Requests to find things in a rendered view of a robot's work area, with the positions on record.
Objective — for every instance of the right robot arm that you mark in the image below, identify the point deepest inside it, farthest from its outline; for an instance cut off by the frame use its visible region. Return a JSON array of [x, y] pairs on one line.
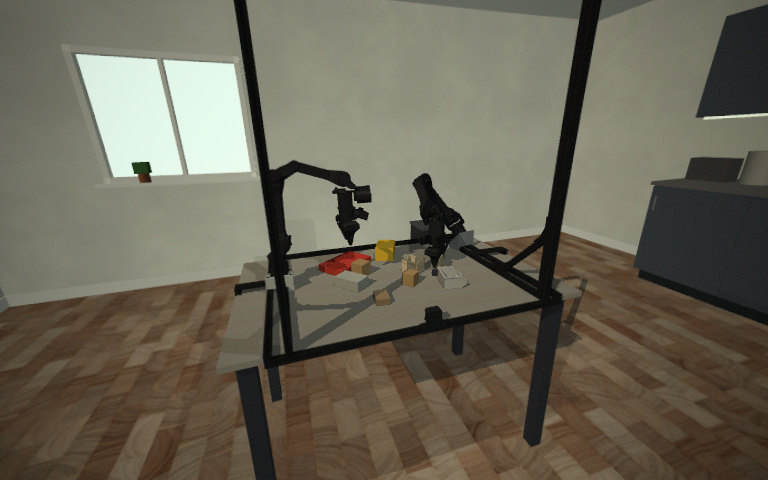
[[428, 209]]

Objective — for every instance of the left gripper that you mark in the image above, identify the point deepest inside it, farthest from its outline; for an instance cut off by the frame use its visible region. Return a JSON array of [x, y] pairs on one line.
[[346, 215]]

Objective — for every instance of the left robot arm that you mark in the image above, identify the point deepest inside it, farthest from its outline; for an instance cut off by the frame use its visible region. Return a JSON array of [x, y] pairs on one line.
[[362, 194]]

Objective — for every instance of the red flat rectangular block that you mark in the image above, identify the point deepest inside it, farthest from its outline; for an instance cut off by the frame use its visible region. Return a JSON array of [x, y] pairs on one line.
[[341, 263]]

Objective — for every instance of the yellow rectangular block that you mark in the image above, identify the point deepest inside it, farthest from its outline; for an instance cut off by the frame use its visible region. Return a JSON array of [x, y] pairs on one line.
[[384, 250]]

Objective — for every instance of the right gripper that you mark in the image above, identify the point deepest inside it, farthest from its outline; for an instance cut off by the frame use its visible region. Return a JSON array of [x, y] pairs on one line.
[[433, 252]]

